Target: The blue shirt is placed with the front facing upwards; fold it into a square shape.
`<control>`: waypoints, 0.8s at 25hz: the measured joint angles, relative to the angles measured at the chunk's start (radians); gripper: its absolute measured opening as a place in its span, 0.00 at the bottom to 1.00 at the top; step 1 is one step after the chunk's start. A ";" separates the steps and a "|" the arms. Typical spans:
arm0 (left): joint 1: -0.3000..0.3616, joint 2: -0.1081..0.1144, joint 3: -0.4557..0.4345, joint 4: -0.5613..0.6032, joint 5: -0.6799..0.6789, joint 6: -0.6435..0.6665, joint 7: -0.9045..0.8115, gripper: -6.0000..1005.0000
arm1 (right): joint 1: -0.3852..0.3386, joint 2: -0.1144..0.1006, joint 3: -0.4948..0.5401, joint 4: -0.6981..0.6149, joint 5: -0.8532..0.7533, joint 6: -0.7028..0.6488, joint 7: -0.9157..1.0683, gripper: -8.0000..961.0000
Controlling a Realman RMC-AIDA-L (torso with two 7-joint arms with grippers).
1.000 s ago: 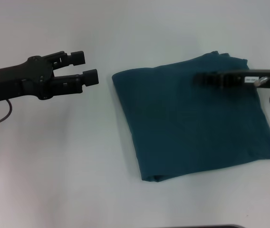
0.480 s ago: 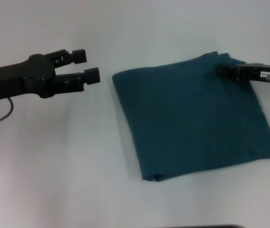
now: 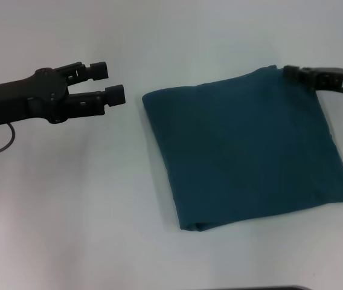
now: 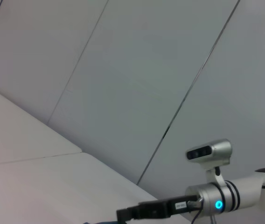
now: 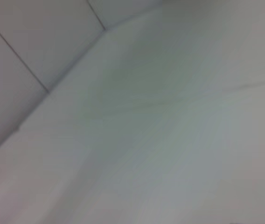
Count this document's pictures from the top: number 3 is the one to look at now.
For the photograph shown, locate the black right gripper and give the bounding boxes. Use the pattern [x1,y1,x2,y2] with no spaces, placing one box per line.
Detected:
[283,65,343,97]

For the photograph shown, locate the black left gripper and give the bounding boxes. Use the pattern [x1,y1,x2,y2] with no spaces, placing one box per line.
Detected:
[0,61,109,131]

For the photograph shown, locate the teal t-shirt with FREE print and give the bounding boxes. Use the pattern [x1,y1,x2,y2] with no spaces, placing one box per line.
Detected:
[141,65,343,233]

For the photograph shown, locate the black flat panel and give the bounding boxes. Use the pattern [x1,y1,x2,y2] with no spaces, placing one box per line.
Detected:
[212,285,311,290]

